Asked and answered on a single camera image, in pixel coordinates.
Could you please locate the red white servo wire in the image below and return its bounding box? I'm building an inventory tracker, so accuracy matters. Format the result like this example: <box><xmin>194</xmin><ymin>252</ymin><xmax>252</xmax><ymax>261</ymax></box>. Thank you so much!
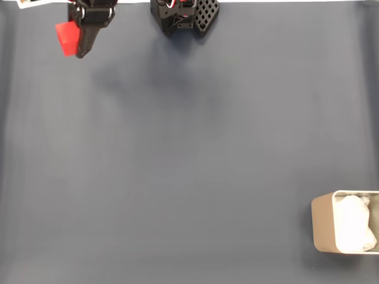
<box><xmin>156</xmin><ymin>0</ymin><xmax>198</xmax><ymax>9</ymax></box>

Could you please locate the blue-grey table mat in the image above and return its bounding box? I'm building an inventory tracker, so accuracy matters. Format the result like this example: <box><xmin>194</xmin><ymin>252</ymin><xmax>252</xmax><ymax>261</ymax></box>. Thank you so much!
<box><xmin>0</xmin><ymin>2</ymin><xmax>379</xmax><ymax>284</ymax></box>

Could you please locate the beige rounded box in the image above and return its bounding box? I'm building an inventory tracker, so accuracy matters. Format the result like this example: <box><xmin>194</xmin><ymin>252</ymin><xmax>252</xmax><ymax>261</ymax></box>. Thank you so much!
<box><xmin>310</xmin><ymin>190</ymin><xmax>379</xmax><ymax>255</ymax></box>

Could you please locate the white crumpled tissue paper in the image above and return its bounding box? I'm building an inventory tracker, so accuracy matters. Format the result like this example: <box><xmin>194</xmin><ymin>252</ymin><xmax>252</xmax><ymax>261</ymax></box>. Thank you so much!
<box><xmin>336</xmin><ymin>193</ymin><xmax>378</xmax><ymax>253</ymax></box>

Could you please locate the red cube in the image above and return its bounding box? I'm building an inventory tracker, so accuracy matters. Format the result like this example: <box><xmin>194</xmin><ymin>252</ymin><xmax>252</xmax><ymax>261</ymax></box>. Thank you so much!
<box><xmin>55</xmin><ymin>21</ymin><xmax>81</xmax><ymax>57</ymax></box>

